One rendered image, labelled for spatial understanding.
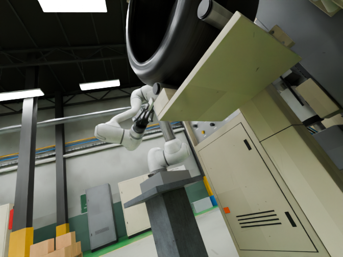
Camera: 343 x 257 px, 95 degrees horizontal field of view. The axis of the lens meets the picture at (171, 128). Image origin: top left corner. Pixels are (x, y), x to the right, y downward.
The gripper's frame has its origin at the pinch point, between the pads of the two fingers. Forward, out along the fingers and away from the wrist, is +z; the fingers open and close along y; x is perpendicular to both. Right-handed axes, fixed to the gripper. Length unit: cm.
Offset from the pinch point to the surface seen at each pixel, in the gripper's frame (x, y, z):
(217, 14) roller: 20, -8, 48
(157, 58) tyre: 9.3, -12.0, 29.0
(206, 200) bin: 23, 363, -398
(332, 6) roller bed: 20, 34, 66
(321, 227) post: 74, 26, 20
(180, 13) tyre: 10.7, -11.9, 43.9
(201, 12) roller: 18, -11, 47
